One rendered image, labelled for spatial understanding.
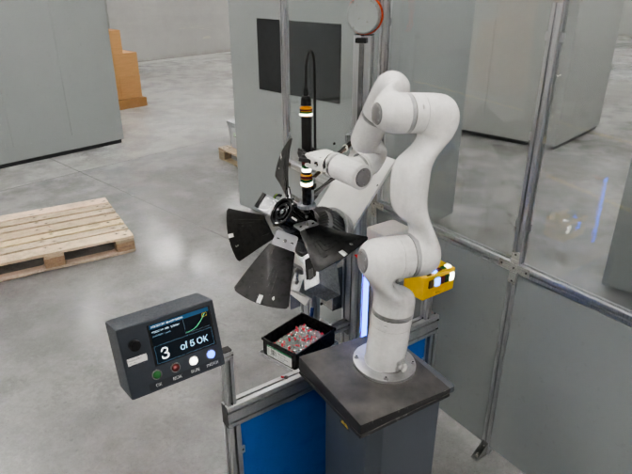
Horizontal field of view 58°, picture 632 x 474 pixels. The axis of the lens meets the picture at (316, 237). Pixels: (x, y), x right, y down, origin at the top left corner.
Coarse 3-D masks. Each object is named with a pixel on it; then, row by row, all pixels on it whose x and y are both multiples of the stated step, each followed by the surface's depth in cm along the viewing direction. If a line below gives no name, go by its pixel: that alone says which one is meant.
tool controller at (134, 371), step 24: (144, 312) 149; (168, 312) 146; (192, 312) 149; (120, 336) 139; (144, 336) 142; (168, 336) 146; (192, 336) 149; (216, 336) 153; (120, 360) 142; (144, 360) 143; (216, 360) 154; (120, 384) 149; (144, 384) 144; (168, 384) 147
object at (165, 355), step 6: (168, 342) 146; (156, 348) 144; (162, 348) 145; (168, 348) 146; (156, 354) 144; (162, 354) 145; (168, 354) 146; (174, 354) 147; (162, 360) 145; (168, 360) 146
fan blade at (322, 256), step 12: (312, 228) 211; (324, 228) 211; (312, 240) 204; (324, 240) 202; (336, 240) 202; (348, 240) 201; (360, 240) 199; (312, 252) 199; (324, 252) 198; (336, 252) 197; (348, 252) 195; (312, 264) 195; (324, 264) 194
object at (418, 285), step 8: (440, 264) 209; (440, 272) 204; (448, 272) 206; (408, 280) 206; (416, 280) 203; (424, 280) 200; (408, 288) 207; (416, 288) 204; (424, 288) 201; (432, 288) 204; (440, 288) 207; (448, 288) 209; (416, 296) 205; (424, 296) 203; (432, 296) 206
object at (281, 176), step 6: (288, 144) 233; (282, 150) 239; (288, 150) 231; (282, 156) 238; (288, 156) 229; (282, 162) 237; (288, 162) 228; (276, 168) 245; (282, 168) 235; (288, 168) 227; (276, 174) 246; (282, 174) 235; (282, 180) 237; (288, 180) 226; (282, 186) 239; (288, 186) 225
